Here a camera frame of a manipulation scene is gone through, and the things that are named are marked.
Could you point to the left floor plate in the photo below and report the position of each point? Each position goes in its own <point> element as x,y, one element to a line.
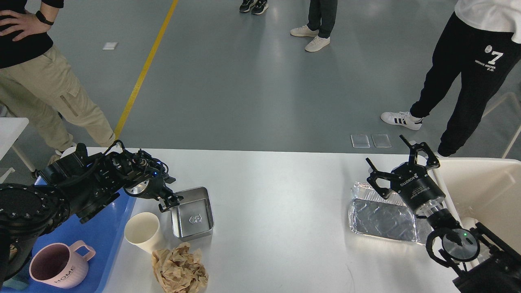
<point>360,141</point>

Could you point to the person with white sneakers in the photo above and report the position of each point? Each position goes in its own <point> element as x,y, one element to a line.
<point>321,20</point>

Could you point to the person in black joggers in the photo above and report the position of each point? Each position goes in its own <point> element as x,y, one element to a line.
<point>481,44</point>

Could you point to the pink HOME mug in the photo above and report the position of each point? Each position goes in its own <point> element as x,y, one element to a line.
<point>60,265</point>

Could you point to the floor plate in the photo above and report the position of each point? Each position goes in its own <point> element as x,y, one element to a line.
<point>381,140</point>
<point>360,141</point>

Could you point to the cream paper cup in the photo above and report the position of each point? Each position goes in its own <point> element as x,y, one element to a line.
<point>144,231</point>

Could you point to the square metal tin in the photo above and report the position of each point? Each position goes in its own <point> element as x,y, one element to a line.
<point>193,217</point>

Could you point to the aluminium foil tray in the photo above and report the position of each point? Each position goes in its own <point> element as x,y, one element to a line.
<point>371,215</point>

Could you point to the blue plastic tray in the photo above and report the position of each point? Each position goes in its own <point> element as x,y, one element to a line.
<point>104,233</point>

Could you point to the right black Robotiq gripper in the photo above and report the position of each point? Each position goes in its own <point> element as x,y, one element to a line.
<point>417,187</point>

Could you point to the chair base with castors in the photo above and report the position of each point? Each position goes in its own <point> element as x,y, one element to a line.
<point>502,127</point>

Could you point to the teal mug in tray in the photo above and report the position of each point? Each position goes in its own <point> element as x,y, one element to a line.
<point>18,282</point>

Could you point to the crumpled brown paper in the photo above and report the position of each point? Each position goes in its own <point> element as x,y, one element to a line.
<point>178,270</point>

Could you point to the person in khaki trousers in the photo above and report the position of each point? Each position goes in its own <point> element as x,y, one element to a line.
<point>37,81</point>

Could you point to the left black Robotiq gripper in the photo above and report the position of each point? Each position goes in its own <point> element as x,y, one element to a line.
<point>155,188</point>

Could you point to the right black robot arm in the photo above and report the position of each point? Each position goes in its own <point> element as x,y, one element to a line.
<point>483,262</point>

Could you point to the person with black sneakers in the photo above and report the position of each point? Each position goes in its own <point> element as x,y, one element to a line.
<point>256,7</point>

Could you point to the white side table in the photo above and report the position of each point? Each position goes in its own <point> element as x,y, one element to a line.
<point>10,130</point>

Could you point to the right floor plate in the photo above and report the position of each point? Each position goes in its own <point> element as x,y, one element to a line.
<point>381,140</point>

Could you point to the beige plastic bin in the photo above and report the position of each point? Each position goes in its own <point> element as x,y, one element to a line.
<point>487,190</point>

